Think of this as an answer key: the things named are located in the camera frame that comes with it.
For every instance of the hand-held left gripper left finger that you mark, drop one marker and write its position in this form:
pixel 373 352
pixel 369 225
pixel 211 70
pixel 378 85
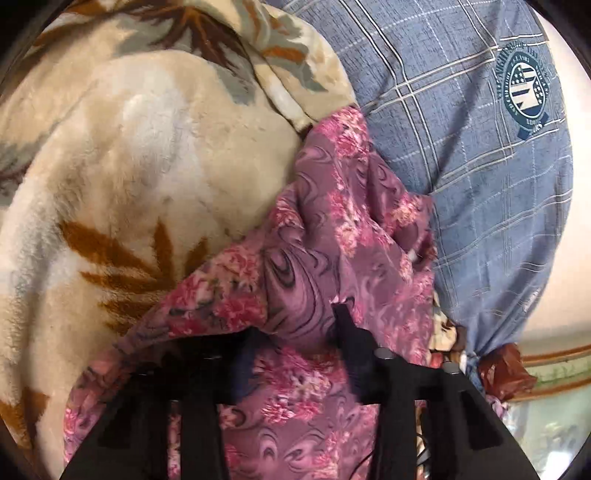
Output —
pixel 240 369

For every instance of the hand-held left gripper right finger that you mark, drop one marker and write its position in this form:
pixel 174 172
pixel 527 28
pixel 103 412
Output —
pixel 355 369

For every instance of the purple floral shirt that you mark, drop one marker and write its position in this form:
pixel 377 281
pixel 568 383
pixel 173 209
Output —
pixel 323 254

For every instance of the dark red plastic bag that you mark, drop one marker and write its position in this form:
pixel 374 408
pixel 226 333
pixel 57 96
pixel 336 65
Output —
pixel 505 371

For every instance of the cream leaf-print blanket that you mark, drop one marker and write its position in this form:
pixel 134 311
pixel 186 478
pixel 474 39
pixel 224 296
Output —
pixel 138 161

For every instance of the blue plaid pillow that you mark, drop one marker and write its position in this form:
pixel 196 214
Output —
pixel 461 161

